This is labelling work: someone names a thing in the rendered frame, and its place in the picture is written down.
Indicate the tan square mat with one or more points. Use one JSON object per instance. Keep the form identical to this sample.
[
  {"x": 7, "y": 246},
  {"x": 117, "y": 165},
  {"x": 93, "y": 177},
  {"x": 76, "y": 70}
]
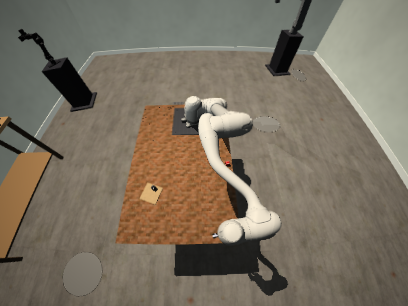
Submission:
[{"x": 150, "y": 195}]

